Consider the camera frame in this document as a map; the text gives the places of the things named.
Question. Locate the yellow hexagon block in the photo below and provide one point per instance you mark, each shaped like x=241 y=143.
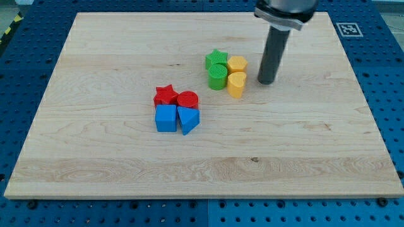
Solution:
x=237 y=64

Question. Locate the green cylinder block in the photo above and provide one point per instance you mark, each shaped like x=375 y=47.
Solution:
x=217 y=77

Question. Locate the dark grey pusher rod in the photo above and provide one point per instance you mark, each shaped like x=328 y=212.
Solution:
x=272 y=55

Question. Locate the blue cube block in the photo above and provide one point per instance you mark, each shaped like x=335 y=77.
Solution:
x=166 y=118

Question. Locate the red cylinder block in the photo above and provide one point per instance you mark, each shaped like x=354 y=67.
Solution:
x=188 y=99

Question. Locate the blue triangle block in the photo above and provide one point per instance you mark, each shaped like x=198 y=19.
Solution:
x=189 y=119

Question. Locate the robot arm silver flange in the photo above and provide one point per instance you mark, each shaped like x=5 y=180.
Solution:
x=286 y=15

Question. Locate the white fiducial marker tag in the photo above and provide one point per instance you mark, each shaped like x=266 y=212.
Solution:
x=348 y=29

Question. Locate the green star block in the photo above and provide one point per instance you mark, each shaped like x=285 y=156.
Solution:
x=216 y=57

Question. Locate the light wooden board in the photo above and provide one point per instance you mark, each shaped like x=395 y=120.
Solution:
x=310 y=134

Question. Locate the red star block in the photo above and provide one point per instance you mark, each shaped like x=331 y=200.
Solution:
x=165 y=95

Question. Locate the yellow heart block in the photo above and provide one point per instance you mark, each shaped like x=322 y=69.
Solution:
x=236 y=83

